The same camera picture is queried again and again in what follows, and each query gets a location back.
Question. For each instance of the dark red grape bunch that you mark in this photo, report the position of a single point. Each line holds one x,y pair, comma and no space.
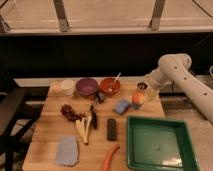
71,114

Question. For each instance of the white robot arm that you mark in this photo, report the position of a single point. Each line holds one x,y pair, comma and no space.
174,67

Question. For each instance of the white cup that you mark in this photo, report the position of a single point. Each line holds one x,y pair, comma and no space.
67,86

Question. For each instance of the orange bowl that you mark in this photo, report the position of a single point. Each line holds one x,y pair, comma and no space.
105,83

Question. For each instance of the dark purple small object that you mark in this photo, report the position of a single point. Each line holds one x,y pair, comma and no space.
100,97

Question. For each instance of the white spoon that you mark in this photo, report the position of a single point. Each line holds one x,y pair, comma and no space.
111,85

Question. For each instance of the purple bowl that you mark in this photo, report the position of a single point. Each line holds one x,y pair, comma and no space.
86,86

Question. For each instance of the blue sponge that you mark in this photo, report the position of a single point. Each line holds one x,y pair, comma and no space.
121,106

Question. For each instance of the black rectangular block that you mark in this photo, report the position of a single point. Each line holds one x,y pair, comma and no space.
111,129

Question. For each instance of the cream wooden utensils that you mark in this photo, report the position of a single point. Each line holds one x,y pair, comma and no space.
83,127

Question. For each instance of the orange carrot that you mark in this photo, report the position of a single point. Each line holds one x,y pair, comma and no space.
108,157

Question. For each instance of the green plastic tray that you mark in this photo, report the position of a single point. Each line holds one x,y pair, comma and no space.
159,145

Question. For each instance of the grey blue cloth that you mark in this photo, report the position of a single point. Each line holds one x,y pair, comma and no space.
67,152

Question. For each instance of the dark chair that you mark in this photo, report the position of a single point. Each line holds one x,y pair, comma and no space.
13,107

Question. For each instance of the black handled knife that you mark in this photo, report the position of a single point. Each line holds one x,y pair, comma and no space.
94,116

